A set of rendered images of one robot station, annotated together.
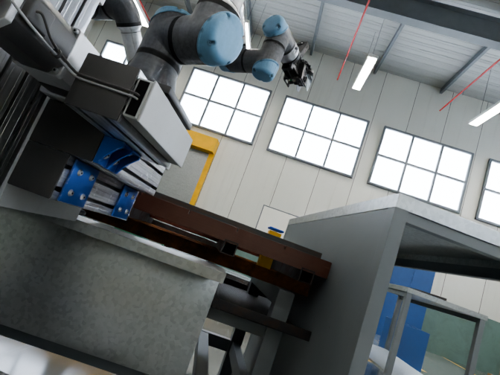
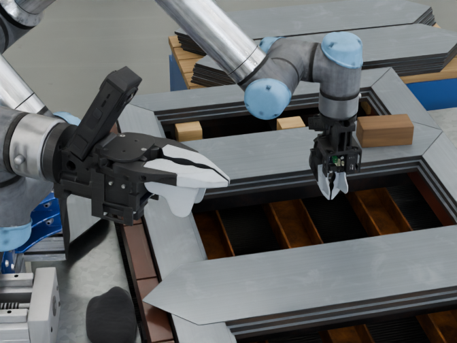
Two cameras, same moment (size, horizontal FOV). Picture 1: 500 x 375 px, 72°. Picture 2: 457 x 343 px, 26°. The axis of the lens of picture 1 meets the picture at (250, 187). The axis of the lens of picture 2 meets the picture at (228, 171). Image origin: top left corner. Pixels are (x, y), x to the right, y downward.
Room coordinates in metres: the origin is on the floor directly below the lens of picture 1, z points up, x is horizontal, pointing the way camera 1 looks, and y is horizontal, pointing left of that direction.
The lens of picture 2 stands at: (1.11, -0.96, 2.05)
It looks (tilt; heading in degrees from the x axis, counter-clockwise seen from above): 33 degrees down; 80
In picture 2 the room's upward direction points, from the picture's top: straight up
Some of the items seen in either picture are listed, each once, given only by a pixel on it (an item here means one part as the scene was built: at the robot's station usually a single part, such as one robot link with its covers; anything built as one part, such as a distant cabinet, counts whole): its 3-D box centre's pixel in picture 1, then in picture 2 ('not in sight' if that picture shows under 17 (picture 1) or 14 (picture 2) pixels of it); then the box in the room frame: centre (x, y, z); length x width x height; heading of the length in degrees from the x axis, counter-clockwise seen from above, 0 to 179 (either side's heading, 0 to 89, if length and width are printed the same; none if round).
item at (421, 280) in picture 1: (402, 300); not in sight; (8.68, -4.57, 0.98); 1.00 x 0.49 x 1.95; 84
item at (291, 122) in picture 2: not in sight; (290, 128); (1.61, 1.09, 0.79); 0.06 x 0.05 x 0.04; 3
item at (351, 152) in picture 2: not in sight; (337, 140); (1.59, 0.62, 1.05); 0.09 x 0.08 x 0.12; 93
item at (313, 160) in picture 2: not in sight; (321, 160); (1.57, 0.64, 0.99); 0.05 x 0.02 x 0.09; 3
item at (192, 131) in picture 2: not in sight; (188, 132); (1.36, 1.11, 0.79); 0.06 x 0.05 x 0.04; 3
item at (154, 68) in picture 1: (151, 78); not in sight; (0.84, 0.34, 1.09); 0.15 x 0.15 x 0.10
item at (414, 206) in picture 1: (380, 237); not in sight; (1.57, -0.65, 1.03); 1.30 x 0.60 x 0.04; 3
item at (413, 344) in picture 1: (402, 344); not in sight; (5.17, -2.88, 0.29); 0.61 x 0.43 x 0.57; 173
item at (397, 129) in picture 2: not in sight; (384, 131); (1.79, 0.91, 0.87); 0.12 x 0.06 x 0.05; 178
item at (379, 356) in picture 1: (393, 333); not in sight; (3.71, -1.95, 0.49); 1.60 x 0.70 x 0.99; 177
